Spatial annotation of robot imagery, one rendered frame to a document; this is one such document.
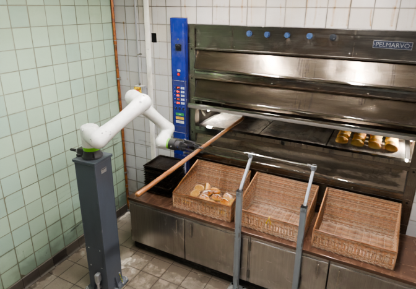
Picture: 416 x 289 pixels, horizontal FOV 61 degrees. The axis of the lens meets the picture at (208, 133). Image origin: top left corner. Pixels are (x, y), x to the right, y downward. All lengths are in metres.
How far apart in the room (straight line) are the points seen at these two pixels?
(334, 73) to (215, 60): 0.99
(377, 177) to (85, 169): 2.20
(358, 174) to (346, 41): 1.03
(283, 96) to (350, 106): 0.51
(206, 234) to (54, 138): 1.53
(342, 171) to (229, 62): 1.28
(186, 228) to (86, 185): 0.95
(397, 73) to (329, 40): 0.53
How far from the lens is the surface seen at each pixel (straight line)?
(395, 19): 2.78
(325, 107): 2.90
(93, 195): 2.78
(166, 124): 2.90
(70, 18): 3.34
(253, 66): 2.99
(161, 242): 3.44
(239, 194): 2.69
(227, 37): 3.07
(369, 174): 3.05
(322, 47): 2.85
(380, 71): 2.83
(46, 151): 3.27
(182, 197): 3.10
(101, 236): 2.94
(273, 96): 2.99
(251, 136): 3.14
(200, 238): 3.16
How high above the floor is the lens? 2.25
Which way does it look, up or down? 20 degrees down
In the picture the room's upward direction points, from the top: straight up
